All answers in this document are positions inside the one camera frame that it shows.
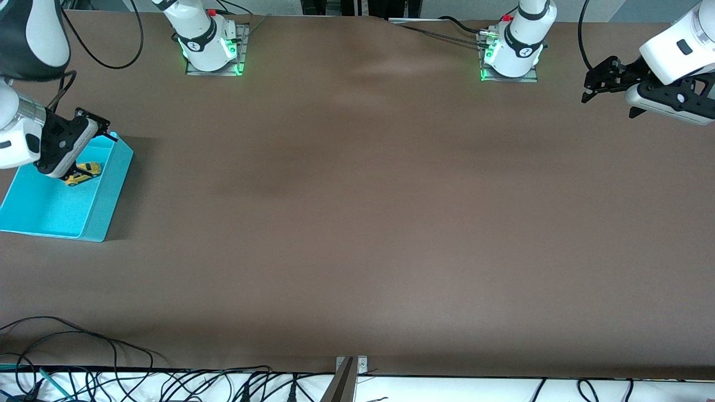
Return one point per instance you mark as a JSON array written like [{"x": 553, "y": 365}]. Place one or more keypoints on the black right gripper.
[{"x": 55, "y": 135}]

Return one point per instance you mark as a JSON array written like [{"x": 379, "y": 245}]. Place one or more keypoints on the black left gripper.
[{"x": 624, "y": 72}]

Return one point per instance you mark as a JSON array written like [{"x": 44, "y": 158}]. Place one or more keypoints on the yellow beetle toy car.
[{"x": 84, "y": 172}]

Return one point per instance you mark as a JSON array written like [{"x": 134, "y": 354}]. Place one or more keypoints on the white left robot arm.
[{"x": 519, "y": 44}]

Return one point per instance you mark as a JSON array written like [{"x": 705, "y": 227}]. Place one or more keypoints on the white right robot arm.
[{"x": 28, "y": 39}]

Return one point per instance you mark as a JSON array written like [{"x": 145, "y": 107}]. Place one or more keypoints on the cyan plastic bin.
[{"x": 56, "y": 212}]

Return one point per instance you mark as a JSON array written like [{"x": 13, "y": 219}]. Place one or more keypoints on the black equipment box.
[{"x": 391, "y": 6}]

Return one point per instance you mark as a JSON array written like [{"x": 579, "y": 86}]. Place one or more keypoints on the brown table cover mat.
[{"x": 357, "y": 223}]

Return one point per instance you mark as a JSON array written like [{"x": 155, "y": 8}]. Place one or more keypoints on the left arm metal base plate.
[{"x": 525, "y": 79}]

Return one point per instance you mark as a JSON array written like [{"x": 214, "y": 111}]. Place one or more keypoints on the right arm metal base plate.
[{"x": 242, "y": 56}]

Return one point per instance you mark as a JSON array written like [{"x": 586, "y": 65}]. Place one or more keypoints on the silver metal bracket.
[{"x": 362, "y": 364}]

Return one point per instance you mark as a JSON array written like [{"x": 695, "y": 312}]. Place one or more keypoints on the dark metal post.
[{"x": 342, "y": 385}]

